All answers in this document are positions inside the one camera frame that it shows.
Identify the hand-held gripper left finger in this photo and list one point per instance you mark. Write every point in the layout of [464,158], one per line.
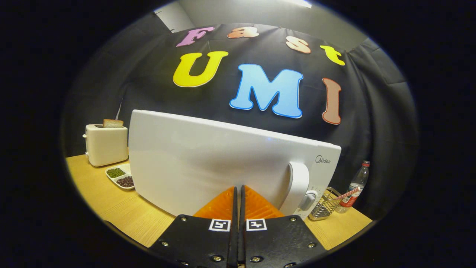
[200,242]

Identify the clear plastic water bottle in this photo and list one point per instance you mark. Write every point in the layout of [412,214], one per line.
[359,182]

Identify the white divided bean dish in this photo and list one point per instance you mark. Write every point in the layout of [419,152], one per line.
[119,176]

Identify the red striped straw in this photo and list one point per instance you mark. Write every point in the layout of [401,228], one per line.
[347,194]

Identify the white microwave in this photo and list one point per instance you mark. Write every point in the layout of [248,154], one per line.
[193,160]

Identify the cream toaster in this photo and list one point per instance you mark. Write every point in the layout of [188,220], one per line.
[106,147]

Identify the toast bread slice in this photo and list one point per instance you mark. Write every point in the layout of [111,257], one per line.
[112,123]

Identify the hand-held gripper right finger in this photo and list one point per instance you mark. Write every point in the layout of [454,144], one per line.
[279,242]

